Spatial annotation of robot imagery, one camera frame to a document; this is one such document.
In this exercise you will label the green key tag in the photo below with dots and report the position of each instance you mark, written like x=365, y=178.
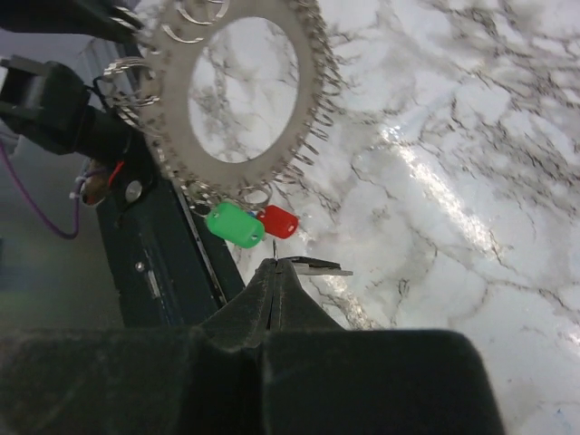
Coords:
x=235, y=225

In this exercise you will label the red key tag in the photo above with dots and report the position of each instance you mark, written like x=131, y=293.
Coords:
x=278, y=222

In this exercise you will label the metal disc with key rings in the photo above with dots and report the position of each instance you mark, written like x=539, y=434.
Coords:
x=233, y=97

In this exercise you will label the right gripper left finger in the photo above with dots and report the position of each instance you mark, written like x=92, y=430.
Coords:
x=165, y=380

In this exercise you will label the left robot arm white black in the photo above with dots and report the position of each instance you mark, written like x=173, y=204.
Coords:
x=49, y=103

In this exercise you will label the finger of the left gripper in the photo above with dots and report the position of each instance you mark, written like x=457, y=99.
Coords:
x=108, y=20

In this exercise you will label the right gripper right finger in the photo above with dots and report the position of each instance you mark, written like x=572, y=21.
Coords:
x=418, y=381

